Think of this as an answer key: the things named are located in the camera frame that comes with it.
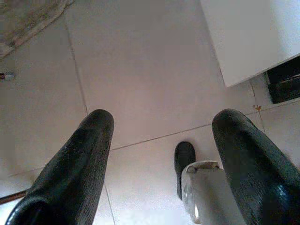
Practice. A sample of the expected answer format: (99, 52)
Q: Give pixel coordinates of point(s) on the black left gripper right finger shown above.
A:
(257, 178)

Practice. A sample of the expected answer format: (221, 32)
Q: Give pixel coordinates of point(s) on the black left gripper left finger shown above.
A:
(75, 173)

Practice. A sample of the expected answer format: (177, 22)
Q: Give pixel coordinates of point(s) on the white fridge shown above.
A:
(243, 37)

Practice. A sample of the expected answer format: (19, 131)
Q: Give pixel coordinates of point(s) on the white left robot leg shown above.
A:
(208, 194)

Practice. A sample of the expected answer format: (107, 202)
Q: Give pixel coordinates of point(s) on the black left robot foot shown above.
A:
(184, 154)

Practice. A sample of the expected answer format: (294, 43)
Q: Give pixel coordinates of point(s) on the patterned beige doormat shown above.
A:
(23, 21)

